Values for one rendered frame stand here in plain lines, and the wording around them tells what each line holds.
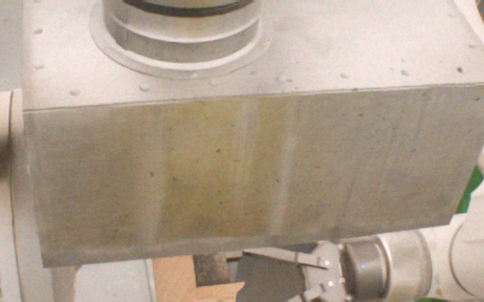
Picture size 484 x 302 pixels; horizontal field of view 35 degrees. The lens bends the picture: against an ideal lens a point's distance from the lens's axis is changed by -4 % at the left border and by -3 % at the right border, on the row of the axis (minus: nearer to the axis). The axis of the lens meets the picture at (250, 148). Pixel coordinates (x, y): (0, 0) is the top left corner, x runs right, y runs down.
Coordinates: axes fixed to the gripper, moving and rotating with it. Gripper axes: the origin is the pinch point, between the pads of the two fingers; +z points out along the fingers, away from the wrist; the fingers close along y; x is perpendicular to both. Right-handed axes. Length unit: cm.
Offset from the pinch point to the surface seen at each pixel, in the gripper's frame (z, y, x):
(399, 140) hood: -6.2, 1.7, 45.9
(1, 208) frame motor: 20.3, 3.7, 30.9
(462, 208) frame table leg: -55, 14, -39
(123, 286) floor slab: 4, 22, -130
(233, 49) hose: 4.5, 7.1, 49.2
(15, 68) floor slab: 34, 112, -175
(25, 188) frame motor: 18.3, 5.1, 31.1
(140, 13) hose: 10, 9, 51
